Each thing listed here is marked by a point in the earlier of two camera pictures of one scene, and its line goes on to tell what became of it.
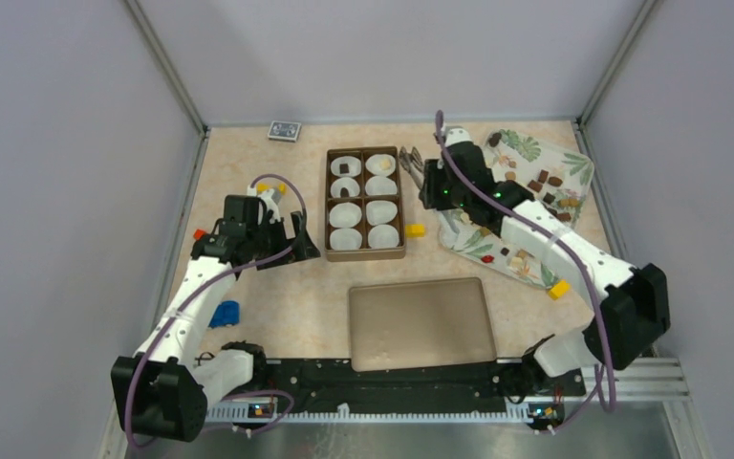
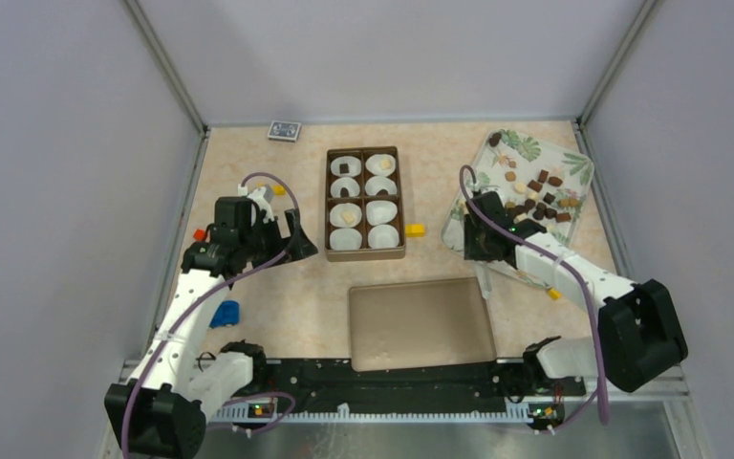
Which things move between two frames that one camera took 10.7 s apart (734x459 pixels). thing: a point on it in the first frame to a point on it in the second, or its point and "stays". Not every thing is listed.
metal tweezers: x=413 y=162 to x=485 y=277
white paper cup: x=379 y=211 stays
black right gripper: x=433 y=171 to x=472 y=251
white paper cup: x=383 y=235 stays
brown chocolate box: x=364 y=205 stays
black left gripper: x=278 y=227 stays
